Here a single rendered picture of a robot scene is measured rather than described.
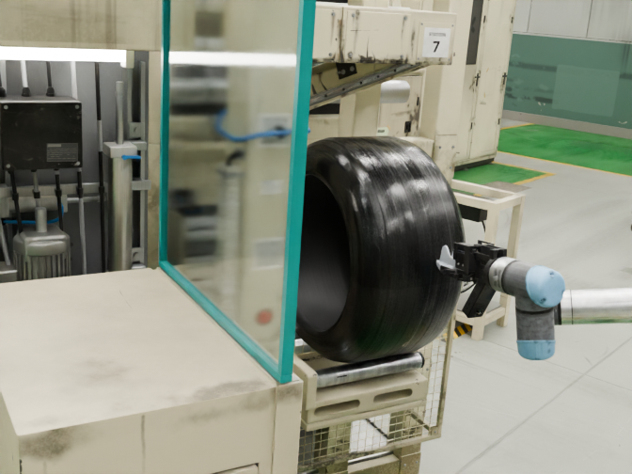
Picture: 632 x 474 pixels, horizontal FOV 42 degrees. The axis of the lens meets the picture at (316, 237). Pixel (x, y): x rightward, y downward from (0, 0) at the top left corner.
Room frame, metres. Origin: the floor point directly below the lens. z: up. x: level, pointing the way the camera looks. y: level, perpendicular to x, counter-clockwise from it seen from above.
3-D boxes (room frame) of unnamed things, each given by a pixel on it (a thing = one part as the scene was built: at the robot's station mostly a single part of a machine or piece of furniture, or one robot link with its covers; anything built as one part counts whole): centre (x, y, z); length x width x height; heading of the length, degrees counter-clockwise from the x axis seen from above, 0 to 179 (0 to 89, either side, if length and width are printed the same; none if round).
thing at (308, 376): (1.93, 0.08, 0.90); 0.40 x 0.03 x 0.10; 30
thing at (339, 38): (2.34, -0.04, 1.71); 0.61 x 0.25 x 0.15; 120
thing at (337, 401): (1.89, -0.14, 0.83); 0.36 x 0.09 x 0.06; 120
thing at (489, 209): (4.57, -0.83, 0.40); 0.60 x 0.35 x 0.80; 51
